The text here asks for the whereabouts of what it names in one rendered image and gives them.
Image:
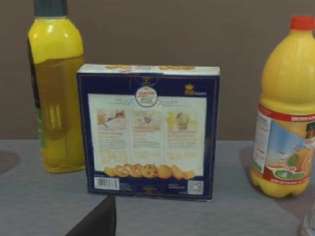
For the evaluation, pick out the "yellow oil bottle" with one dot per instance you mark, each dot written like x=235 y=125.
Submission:
x=56 y=98

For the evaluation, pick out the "clear glass object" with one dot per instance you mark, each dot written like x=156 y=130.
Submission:
x=308 y=222

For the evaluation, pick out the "orange juice bottle red cap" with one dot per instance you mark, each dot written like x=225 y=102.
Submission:
x=285 y=110

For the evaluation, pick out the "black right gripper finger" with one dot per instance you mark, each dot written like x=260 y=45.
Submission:
x=98 y=218

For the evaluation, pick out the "blue cookie box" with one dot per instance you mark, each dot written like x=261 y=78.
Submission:
x=148 y=132

